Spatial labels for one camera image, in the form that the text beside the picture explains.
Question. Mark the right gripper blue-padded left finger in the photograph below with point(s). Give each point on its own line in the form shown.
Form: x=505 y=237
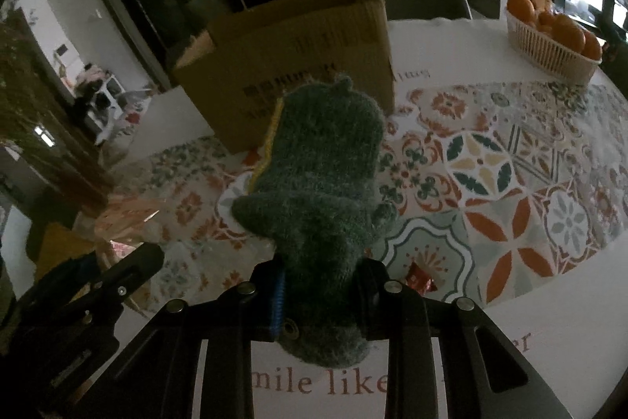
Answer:
x=268 y=280

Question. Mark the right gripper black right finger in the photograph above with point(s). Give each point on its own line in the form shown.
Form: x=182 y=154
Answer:
x=387 y=308

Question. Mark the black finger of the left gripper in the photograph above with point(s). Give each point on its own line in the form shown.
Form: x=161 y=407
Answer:
x=133 y=271

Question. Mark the green knitted plush toy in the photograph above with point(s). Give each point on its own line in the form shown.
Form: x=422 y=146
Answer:
x=313 y=195

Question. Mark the red candy wrapper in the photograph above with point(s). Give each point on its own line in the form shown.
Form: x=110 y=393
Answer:
x=419 y=280

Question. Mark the brown wooden coaster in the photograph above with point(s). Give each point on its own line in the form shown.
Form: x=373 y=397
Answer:
x=58 y=245

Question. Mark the glass vase with dried flowers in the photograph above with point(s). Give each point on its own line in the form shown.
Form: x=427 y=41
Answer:
x=33 y=119

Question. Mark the patterned floral tablecloth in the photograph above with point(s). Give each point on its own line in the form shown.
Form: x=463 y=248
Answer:
x=511 y=189

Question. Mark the white shoe rack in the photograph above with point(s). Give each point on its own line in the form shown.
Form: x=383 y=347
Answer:
x=102 y=92

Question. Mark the floral tissue pouch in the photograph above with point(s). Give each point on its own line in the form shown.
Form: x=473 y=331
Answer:
x=134 y=105

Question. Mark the brown cardboard box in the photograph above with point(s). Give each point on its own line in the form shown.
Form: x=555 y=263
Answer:
x=238 y=67

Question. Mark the white basket of oranges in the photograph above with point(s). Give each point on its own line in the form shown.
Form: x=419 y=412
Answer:
x=555 y=43

